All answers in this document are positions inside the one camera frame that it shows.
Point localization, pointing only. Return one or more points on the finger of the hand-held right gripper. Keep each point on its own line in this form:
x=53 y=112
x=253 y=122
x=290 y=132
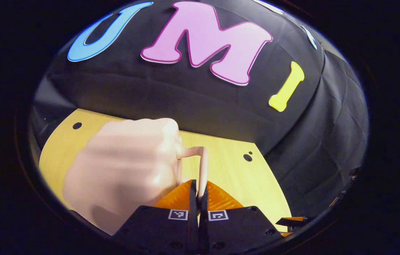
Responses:
x=292 y=222

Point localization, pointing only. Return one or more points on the black backdrop cloth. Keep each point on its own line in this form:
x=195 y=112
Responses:
x=203 y=102

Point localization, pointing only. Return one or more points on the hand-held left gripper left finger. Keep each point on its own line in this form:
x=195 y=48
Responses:
x=193 y=226

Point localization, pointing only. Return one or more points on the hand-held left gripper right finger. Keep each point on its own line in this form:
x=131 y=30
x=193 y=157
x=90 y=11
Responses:
x=203 y=228

